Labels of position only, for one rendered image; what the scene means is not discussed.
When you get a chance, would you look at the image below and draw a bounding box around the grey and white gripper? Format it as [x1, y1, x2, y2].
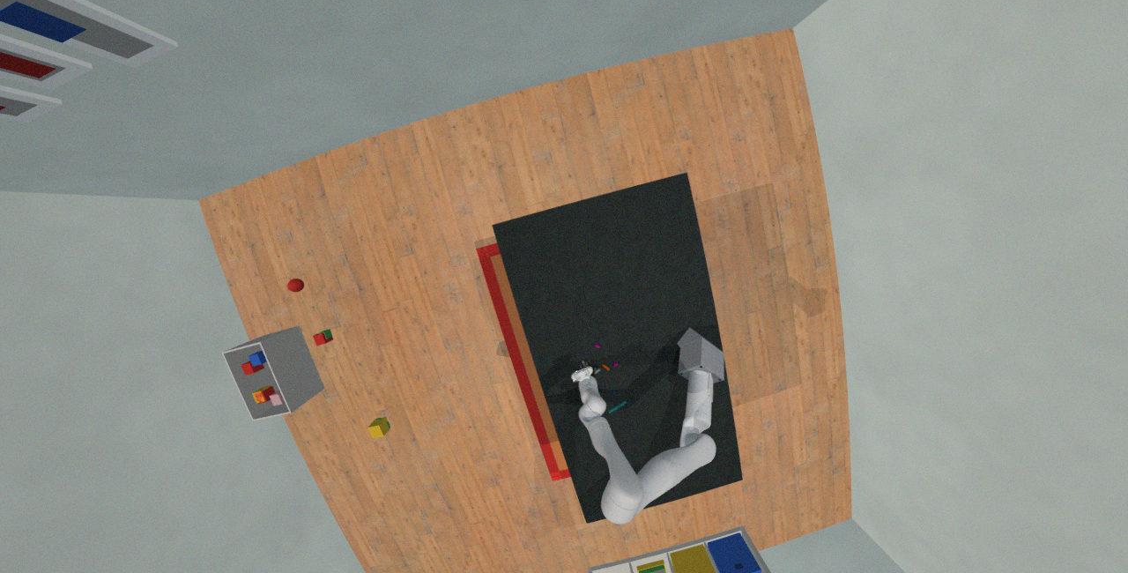
[572, 362, 601, 384]

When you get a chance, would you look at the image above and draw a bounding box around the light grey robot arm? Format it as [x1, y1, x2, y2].
[571, 365, 716, 524]

